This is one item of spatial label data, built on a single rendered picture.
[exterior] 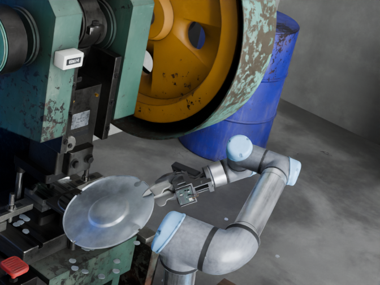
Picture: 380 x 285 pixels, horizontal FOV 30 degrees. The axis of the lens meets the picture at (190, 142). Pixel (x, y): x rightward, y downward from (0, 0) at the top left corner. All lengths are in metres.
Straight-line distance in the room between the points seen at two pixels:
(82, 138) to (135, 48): 0.33
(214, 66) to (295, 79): 3.36
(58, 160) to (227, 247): 0.69
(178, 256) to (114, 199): 0.49
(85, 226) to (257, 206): 0.57
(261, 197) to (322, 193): 2.52
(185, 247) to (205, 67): 0.74
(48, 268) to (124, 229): 0.28
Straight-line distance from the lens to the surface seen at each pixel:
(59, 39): 1.92
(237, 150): 2.03
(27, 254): 2.21
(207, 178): 2.13
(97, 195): 2.24
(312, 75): 5.47
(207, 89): 2.25
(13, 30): 1.88
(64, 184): 2.39
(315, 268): 3.71
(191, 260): 1.76
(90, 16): 2.05
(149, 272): 2.51
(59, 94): 2.00
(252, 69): 2.20
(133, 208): 2.16
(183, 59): 2.34
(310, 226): 4.04
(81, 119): 2.18
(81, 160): 2.22
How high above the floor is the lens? 2.02
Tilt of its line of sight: 26 degrees down
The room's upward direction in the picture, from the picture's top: 13 degrees clockwise
